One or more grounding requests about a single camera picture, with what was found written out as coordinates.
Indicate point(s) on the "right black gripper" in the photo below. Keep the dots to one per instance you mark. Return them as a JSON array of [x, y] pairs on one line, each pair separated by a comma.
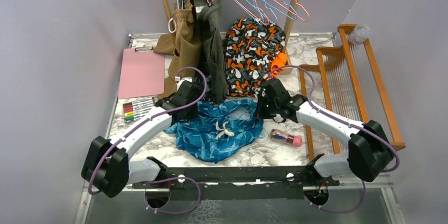
[[259, 112]]

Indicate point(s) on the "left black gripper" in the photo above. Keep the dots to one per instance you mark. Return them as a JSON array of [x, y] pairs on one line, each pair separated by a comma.
[[193, 113]]

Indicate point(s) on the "blue patterned shorts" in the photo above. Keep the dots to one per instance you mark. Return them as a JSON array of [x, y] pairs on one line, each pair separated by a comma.
[[219, 131]]

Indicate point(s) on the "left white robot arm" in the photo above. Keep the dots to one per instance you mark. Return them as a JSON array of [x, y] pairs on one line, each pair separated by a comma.
[[108, 167]]

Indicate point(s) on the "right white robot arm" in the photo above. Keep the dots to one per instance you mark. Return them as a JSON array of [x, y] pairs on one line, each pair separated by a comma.
[[369, 151]]

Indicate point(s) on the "wooden hanger stand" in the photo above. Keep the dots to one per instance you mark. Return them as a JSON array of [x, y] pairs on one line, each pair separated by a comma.
[[294, 12]]

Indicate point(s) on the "tan brown shorts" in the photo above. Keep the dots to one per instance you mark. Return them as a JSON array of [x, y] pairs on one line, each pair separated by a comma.
[[184, 45]]

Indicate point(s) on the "orange camo shorts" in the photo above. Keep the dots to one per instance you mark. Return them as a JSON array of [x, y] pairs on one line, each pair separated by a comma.
[[251, 51]]

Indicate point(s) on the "dark green shorts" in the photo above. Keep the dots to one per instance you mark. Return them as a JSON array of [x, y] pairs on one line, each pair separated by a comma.
[[212, 62]]

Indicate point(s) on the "pink capped pencil tube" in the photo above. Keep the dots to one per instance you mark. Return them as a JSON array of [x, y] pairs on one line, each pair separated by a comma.
[[286, 138]]

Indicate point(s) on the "pink clipboard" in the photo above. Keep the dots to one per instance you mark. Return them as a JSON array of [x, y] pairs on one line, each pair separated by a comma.
[[142, 74]]

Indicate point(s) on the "marker set pack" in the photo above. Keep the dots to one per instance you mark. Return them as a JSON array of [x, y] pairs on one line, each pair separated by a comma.
[[137, 109]]

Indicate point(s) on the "wooden drying rack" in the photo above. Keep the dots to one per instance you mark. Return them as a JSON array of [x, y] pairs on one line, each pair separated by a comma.
[[348, 77]]

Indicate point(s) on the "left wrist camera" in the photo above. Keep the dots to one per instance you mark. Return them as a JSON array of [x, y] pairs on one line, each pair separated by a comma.
[[180, 80]]

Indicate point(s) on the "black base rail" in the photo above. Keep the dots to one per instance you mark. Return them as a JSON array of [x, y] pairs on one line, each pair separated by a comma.
[[235, 183]]

